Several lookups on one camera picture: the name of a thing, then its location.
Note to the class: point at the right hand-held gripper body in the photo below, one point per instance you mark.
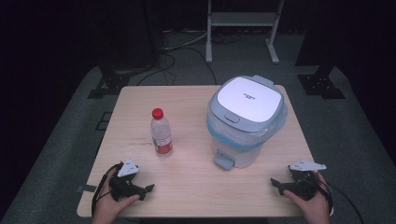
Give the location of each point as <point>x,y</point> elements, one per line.
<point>305,185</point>

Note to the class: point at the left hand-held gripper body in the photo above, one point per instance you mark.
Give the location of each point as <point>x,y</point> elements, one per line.
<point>124,186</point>

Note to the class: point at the clear plastic bottle red cap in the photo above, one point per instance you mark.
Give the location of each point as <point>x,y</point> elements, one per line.
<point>161,133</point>

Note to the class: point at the grey white pedal trash can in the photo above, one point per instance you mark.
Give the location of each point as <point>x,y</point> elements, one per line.
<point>249,99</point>

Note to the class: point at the person's right hand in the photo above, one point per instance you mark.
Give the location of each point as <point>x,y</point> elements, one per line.
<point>314,210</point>

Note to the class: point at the person's left hand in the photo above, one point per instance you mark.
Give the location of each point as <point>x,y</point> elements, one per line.
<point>107,208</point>

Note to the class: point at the grey tape strip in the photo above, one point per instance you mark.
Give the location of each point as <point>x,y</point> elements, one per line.
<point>86,188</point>

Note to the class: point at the floor socket box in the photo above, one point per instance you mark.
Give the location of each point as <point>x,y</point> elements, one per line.
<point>103,121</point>

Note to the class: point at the blue trash bag liner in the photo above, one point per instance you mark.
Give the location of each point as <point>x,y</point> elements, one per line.
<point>224,137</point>

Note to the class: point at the white metal stand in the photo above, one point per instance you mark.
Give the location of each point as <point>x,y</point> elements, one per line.
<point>243,18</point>

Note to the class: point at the black stand with base plate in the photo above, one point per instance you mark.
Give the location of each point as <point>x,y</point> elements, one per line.
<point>323,84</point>
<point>118,77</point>

